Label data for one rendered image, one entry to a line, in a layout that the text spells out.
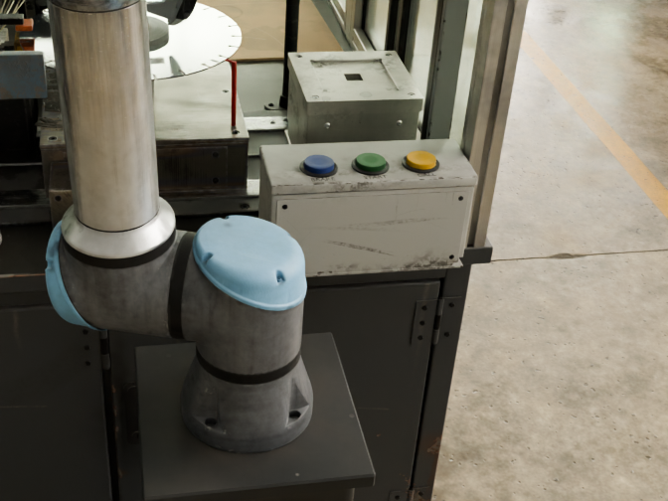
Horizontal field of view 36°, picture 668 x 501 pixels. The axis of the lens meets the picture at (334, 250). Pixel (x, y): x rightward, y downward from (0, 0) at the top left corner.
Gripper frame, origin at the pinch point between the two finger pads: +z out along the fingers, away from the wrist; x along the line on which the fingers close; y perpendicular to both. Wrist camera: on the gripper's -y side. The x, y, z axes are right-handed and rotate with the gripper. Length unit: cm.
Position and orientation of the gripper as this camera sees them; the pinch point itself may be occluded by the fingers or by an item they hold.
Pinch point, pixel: (176, 18)
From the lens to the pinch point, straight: 157.0
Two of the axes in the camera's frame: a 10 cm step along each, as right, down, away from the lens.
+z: -3.6, 4.4, 8.2
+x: 1.1, 8.9, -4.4
